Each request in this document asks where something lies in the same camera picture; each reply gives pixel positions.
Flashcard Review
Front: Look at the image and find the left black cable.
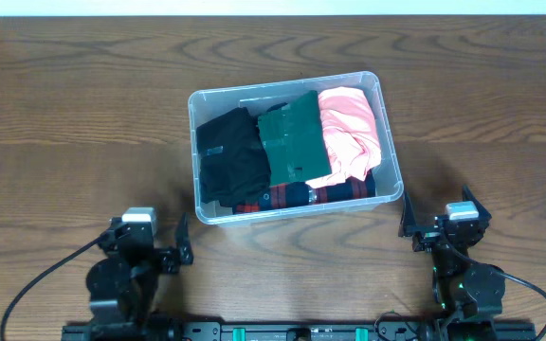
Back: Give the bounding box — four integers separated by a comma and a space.
0, 234, 108, 341

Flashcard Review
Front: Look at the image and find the red plaid cloth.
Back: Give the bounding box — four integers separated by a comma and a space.
232, 174, 376, 214

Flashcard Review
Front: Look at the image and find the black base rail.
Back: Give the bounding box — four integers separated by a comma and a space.
61, 320, 537, 341

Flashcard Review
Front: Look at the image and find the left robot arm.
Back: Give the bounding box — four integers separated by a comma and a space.
86, 207, 193, 325

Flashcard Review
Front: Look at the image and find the right black cable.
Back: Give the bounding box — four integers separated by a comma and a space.
441, 231, 546, 341

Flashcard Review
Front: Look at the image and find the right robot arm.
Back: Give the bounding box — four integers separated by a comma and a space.
399, 187, 505, 321

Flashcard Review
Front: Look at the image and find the black cloth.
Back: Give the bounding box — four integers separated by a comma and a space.
196, 107, 271, 207

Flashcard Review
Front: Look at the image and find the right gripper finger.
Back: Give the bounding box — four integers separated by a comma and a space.
399, 190, 418, 236
462, 185, 490, 221

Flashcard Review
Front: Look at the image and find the green cloth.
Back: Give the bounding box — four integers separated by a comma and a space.
257, 91, 332, 186

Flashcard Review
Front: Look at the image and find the clear plastic storage bin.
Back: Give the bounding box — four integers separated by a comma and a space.
188, 71, 404, 227

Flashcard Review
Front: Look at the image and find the pink cloth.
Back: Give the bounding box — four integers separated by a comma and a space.
306, 87, 382, 188

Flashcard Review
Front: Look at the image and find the black cable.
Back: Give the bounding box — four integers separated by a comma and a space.
0, 234, 108, 341
441, 231, 546, 341

